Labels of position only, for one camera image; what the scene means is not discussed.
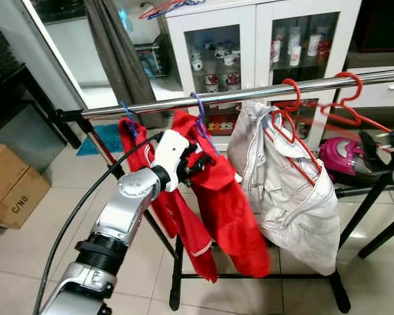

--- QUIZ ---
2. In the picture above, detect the chrome and black clothes rack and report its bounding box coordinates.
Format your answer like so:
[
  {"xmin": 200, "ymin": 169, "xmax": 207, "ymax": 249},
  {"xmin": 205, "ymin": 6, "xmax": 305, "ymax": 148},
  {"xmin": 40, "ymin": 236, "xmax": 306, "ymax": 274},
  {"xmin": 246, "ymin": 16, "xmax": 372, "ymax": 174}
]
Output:
[{"xmin": 49, "ymin": 66, "xmax": 394, "ymax": 314}]

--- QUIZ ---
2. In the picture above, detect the white sliding door frame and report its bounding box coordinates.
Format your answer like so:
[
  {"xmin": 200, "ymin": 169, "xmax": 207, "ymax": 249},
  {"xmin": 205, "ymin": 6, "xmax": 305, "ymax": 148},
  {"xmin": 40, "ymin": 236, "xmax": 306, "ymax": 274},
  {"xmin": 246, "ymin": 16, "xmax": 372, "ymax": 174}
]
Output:
[{"xmin": 23, "ymin": 0, "xmax": 178, "ymax": 109}]

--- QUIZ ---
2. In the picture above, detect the blue clothes hanger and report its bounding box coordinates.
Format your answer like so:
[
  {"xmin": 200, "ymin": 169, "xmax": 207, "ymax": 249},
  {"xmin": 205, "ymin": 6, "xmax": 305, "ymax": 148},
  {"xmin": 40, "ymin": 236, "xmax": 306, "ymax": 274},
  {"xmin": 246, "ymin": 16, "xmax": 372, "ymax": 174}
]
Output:
[{"xmin": 118, "ymin": 100, "xmax": 142, "ymax": 136}]

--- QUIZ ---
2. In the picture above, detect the pink vacuum cleaner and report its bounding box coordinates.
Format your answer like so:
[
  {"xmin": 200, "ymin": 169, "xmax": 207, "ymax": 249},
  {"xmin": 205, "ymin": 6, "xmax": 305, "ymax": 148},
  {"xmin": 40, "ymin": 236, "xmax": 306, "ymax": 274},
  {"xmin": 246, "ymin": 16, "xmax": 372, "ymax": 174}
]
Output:
[{"xmin": 317, "ymin": 136, "xmax": 382, "ymax": 186}]

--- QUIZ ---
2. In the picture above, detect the red shirt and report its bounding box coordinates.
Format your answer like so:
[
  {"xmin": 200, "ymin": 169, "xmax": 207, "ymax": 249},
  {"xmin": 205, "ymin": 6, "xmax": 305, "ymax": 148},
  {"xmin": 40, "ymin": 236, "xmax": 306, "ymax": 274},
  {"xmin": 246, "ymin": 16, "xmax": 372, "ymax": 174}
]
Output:
[
  {"xmin": 117, "ymin": 117, "xmax": 219, "ymax": 284},
  {"xmin": 171, "ymin": 110, "xmax": 273, "ymax": 278}
]

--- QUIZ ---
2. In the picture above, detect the white drawer unit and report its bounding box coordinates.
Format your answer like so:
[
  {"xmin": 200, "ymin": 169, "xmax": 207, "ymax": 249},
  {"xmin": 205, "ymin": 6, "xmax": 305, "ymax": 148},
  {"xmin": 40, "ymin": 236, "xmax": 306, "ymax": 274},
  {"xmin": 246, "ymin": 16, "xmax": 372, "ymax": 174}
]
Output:
[{"xmin": 345, "ymin": 66, "xmax": 394, "ymax": 109}]

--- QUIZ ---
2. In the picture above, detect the patterned ceramic cup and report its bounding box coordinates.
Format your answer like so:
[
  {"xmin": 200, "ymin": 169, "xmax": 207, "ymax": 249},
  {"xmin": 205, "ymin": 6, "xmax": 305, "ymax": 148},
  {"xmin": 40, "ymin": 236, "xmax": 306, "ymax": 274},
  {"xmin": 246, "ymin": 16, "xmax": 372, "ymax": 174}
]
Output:
[
  {"xmin": 225, "ymin": 71, "xmax": 241, "ymax": 90},
  {"xmin": 205, "ymin": 74, "xmax": 221, "ymax": 93}
]

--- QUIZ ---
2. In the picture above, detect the black side table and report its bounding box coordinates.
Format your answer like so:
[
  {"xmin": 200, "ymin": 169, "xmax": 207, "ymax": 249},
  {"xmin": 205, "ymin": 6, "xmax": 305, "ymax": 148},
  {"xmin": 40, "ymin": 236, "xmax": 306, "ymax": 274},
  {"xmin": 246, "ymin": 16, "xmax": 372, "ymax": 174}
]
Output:
[{"xmin": 0, "ymin": 62, "xmax": 83, "ymax": 173}]

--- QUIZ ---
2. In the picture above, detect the white glass door cabinet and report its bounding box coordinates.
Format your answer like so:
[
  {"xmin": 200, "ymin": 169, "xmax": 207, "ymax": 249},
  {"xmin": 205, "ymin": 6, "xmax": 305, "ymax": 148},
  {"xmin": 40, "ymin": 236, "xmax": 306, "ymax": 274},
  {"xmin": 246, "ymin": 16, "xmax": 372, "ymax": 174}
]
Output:
[{"xmin": 165, "ymin": 0, "xmax": 363, "ymax": 135}]

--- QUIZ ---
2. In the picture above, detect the brown cardboard box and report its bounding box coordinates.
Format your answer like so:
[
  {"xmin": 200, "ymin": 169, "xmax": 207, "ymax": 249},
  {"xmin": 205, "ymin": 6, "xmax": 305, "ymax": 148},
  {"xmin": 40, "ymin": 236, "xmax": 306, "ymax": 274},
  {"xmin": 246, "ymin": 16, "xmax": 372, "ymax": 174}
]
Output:
[{"xmin": 0, "ymin": 141, "xmax": 52, "ymax": 230}]

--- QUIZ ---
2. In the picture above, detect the red and white tumbler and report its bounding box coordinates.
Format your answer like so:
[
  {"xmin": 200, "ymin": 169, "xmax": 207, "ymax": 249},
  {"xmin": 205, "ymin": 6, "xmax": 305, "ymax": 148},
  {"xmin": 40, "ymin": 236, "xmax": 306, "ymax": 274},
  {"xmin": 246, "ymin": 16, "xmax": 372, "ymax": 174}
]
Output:
[{"xmin": 271, "ymin": 39, "xmax": 282, "ymax": 64}]

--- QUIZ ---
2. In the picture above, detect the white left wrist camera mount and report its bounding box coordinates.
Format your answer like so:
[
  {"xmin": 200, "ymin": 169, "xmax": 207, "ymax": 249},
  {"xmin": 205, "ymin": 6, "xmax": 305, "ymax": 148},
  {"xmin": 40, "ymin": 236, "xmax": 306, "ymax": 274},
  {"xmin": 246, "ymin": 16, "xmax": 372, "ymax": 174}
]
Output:
[{"xmin": 151, "ymin": 129, "xmax": 192, "ymax": 192}]

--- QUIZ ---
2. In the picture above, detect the teal floor mat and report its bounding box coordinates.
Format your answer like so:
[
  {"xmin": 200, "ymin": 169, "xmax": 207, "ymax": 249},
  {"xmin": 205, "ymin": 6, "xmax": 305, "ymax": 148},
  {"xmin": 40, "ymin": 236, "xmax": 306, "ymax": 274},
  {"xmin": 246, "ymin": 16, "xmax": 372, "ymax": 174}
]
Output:
[{"xmin": 77, "ymin": 123, "xmax": 123, "ymax": 157}]

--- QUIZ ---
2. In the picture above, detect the beige stitched garment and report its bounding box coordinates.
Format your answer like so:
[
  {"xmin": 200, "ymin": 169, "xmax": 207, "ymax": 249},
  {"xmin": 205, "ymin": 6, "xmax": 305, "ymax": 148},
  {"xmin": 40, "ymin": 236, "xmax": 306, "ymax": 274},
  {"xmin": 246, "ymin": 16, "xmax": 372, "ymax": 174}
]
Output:
[{"xmin": 227, "ymin": 100, "xmax": 342, "ymax": 276}]

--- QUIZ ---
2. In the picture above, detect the grey curtain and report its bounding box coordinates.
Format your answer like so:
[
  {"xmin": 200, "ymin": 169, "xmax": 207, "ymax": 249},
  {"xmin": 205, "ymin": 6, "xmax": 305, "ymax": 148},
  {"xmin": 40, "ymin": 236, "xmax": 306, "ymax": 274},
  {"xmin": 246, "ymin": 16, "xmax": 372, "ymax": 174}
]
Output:
[{"xmin": 84, "ymin": 0, "xmax": 160, "ymax": 129}]

